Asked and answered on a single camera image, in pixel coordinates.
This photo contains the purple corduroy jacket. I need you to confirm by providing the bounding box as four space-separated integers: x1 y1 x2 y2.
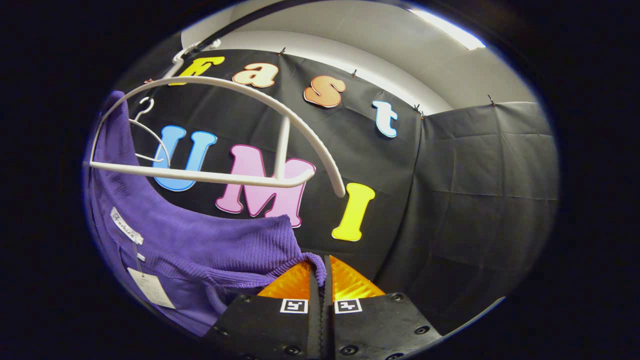
85 90 328 338

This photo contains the white plastic hanger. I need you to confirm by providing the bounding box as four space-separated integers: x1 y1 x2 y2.
82 39 347 199
129 96 172 166

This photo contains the black metal clothes rack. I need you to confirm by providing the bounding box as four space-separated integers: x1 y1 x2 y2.
182 0 321 58

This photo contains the long ceiling light panel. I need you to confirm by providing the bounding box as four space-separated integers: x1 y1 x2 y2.
407 6 487 51

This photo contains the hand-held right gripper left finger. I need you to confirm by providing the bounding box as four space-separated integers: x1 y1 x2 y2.
205 259 326 360

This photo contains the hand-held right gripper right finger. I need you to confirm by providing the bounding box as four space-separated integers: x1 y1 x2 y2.
324 254 444 360

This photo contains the black backdrop cloth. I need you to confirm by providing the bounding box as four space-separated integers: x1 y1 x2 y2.
115 47 560 336

